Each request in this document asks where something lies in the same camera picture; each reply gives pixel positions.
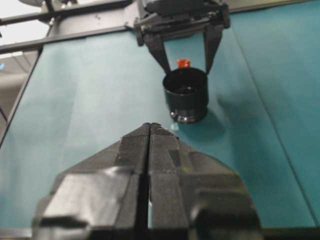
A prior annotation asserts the black cup holder red handle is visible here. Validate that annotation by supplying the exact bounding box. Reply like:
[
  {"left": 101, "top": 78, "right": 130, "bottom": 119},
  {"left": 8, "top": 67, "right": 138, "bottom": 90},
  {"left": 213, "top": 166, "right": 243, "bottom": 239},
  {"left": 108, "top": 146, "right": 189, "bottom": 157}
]
[{"left": 162, "top": 58, "right": 210, "bottom": 125}]

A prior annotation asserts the black metal frame rail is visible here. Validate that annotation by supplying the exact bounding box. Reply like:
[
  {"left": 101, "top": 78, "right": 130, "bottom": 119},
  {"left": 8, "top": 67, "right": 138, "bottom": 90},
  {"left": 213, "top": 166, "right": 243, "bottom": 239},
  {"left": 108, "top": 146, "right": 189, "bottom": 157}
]
[
  {"left": 0, "top": 9, "right": 78, "bottom": 26},
  {"left": 0, "top": 26, "right": 137, "bottom": 55}
]

